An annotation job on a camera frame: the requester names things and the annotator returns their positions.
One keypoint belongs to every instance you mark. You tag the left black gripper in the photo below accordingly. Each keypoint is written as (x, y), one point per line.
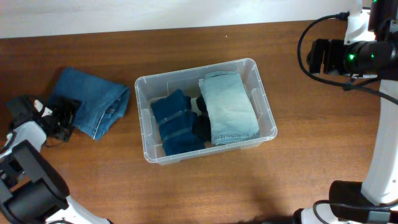
(69, 111)

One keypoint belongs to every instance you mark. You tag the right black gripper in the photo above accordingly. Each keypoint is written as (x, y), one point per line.
(320, 58)

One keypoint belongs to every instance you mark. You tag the blue jeans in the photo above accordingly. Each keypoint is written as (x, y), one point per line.
(102, 102)

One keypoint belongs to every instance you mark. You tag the dark teal garment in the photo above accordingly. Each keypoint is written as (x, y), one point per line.
(176, 120)

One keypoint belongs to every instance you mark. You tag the light grey jeans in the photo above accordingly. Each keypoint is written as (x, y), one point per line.
(232, 117)

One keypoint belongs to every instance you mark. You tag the black garment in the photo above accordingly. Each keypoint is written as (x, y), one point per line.
(202, 127)

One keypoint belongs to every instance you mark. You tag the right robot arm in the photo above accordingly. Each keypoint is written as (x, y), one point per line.
(365, 60)

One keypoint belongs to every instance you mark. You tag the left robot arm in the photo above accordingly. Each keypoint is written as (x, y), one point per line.
(32, 191)

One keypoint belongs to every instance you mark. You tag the clear plastic storage bin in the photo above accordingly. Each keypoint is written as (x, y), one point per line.
(154, 87)

